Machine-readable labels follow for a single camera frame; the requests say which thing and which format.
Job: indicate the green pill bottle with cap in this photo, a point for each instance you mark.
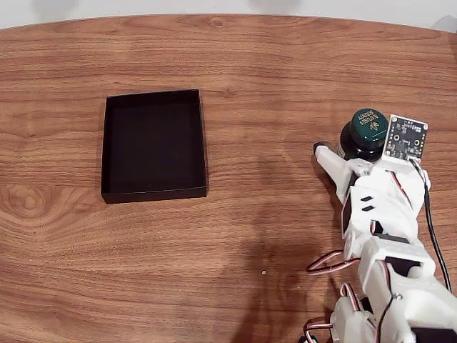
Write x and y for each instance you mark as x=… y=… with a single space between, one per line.
x=367 y=125

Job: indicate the black shallow cardboard box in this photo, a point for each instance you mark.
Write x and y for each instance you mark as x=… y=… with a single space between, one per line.
x=153 y=143

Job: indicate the black camera circuit board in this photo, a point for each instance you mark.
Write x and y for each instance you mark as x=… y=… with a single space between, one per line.
x=405 y=137

